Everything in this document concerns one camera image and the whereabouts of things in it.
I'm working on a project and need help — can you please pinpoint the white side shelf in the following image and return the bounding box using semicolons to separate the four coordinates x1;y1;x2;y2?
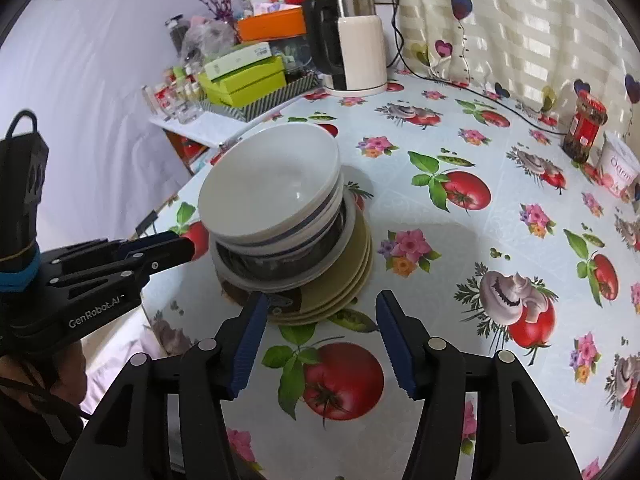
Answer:
149;110;263;150

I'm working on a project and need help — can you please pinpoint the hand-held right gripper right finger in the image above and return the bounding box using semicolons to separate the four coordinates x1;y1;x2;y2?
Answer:
375;289;583;480

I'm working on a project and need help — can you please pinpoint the white electric kettle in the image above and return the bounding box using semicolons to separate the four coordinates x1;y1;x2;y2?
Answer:
301;0;388;92

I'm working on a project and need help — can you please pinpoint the green box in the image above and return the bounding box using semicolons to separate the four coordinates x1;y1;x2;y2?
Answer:
197;55;288;108

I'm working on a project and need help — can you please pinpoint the person's left hand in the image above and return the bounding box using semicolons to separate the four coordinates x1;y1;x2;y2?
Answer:
50;340;90;411

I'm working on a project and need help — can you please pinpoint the floral vegetable print tablecloth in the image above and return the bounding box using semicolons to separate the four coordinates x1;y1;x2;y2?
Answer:
135;67;640;480

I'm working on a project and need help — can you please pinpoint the cream curtain with heart print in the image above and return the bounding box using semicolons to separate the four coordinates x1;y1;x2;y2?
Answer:
390;0;640;126

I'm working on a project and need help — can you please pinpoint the black binder clip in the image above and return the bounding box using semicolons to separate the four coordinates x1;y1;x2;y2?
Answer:
134;209;161;240

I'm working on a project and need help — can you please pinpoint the red label sauce jar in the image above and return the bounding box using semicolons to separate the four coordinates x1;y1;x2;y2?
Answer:
562;91;608;163

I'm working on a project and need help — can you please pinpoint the black power cable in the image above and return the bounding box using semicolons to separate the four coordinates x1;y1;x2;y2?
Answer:
390;0;571;136

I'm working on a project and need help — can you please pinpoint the white kettle base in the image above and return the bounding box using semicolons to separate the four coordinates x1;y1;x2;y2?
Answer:
320;77;390;98

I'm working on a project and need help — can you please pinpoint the stainless steel bowl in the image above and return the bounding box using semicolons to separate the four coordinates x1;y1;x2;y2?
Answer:
215;200;348;283

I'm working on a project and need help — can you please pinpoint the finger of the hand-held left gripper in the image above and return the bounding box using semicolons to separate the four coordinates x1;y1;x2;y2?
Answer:
47;236;197;302
42;231;181;277

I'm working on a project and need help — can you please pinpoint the black white striped tray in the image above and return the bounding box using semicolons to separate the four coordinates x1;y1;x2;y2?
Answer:
200;67;321;123

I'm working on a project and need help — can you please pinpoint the orange box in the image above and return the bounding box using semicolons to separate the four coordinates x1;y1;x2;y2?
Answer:
236;7;308;43

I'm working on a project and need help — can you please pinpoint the white yogurt tub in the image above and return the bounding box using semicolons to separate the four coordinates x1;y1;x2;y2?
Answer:
597;130;640;198

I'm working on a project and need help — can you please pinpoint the beige plate with brown patch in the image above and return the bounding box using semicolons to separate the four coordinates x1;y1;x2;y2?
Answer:
222;210;372;313
270;260;373;326

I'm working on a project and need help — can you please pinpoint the group of small bottles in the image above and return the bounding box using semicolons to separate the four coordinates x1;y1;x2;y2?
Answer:
142;65;206;121

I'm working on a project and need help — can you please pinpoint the dark glass bottle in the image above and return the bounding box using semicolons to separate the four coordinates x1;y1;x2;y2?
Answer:
167;14;188;53

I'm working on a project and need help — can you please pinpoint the white slim box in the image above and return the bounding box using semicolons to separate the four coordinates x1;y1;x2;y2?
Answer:
202;42;273;81

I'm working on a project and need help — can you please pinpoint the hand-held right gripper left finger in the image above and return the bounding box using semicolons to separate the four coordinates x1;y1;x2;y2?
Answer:
60;290;271;480

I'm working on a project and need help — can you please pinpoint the clear plastic bag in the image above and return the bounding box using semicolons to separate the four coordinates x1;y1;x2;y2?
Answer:
180;17;237;63

